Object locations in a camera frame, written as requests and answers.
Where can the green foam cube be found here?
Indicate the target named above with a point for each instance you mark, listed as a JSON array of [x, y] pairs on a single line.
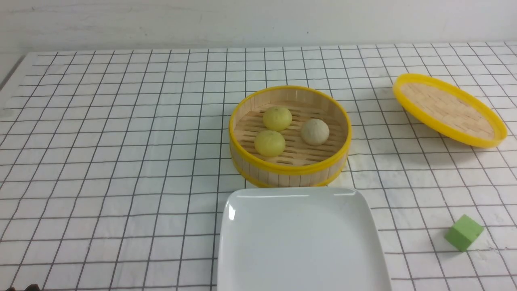
[[463, 233]]

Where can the yellow steamed bun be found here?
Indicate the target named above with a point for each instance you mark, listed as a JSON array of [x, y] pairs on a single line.
[[269, 143], [277, 118]]

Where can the white grid pattern tablecloth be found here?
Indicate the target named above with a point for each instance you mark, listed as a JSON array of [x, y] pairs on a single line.
[[115, 165]]

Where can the white steamed bun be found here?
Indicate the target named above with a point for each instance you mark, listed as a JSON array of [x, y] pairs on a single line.
[[315, 132]]

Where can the white square ceramic plate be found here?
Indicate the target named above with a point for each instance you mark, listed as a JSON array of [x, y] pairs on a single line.
[[300, 239]]

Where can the yellow rimmed bamboo steamer basket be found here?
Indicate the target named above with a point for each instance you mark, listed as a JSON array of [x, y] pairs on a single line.
[[300, 164]]

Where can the yellow rimmed bamboo steamer lid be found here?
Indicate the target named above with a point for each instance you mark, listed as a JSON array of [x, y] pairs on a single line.
[[449, 110]]

